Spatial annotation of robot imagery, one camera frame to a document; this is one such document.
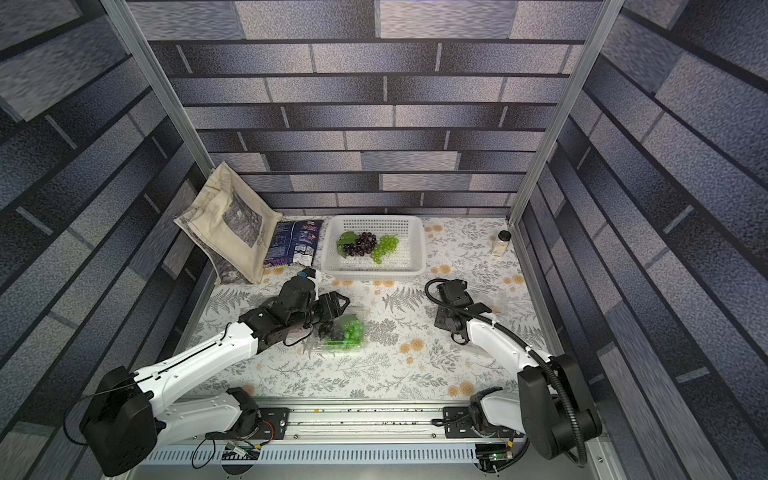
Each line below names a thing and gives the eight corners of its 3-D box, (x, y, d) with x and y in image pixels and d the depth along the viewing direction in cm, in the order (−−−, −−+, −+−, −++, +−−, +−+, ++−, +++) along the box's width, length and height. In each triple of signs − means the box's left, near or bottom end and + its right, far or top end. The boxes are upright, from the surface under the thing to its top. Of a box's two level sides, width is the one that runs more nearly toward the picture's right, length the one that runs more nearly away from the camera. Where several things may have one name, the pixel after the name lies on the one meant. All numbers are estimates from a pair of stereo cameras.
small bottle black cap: (493, 257, 110) (500, 241, 103) (490, 246, 114) (497, 230, 106) (504, 257, 110) (513, 241, 103) (501, 246, 114) (509, 230, 106)
